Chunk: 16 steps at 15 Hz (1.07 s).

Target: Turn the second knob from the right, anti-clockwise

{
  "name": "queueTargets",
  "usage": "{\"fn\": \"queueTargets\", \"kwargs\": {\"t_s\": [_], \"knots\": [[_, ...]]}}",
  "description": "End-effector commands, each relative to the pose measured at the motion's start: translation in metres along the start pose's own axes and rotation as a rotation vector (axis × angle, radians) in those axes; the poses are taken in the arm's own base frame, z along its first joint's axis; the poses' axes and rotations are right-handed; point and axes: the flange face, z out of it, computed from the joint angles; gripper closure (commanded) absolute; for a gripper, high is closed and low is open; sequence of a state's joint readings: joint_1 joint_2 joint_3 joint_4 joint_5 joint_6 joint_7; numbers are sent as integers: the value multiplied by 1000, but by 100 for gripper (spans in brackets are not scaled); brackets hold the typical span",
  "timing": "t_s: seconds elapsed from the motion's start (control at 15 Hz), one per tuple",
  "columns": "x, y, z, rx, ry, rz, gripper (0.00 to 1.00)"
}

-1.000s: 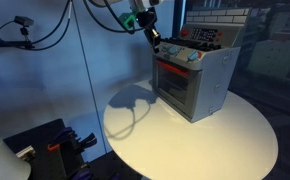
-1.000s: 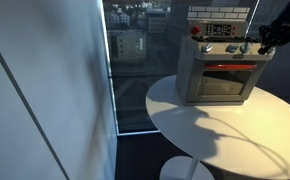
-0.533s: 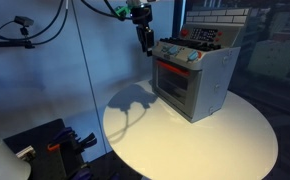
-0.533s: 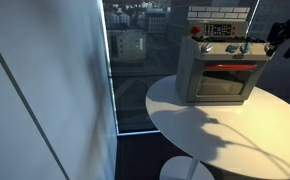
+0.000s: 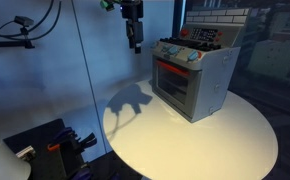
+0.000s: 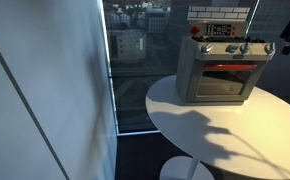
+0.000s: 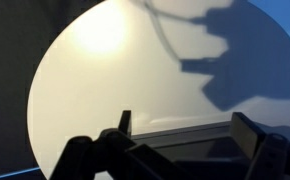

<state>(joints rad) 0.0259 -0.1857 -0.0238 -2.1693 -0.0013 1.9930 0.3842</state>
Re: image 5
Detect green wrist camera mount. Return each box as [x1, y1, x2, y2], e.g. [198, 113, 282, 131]
[99, 0, 116, 12]

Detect grey toy oven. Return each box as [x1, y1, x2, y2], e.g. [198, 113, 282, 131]
[150, 8, 251, 124]

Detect silver metal block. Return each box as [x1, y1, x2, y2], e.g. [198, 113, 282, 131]
[15, 145, 37, 162]

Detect oven door with red handle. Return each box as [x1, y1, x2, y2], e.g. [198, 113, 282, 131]
[152, 55, 203, 119]

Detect white rounded base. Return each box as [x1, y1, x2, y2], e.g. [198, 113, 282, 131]
[0, 116, 32, 180]

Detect black camera on boom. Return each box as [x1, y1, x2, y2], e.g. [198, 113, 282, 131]
[0, 11, 36, 50]

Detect black cable along wall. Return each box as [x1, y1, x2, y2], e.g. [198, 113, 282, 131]
[0, 0, 63, 42]

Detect black handled pliers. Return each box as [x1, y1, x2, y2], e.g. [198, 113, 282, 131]
[74, 132, 98, 152]

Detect orange handled tool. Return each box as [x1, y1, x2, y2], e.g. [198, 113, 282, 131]
[46, 143, 61, 152]

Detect purple handled pliers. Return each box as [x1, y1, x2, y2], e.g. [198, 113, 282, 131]
[72, 165, 93, 180]
[53, 126, 78, 145]

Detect black tool rack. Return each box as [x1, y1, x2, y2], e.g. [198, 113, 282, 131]
[3, 118, 98, 180]

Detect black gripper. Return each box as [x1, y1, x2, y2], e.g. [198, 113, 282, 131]
[120, 0, 144, 54]

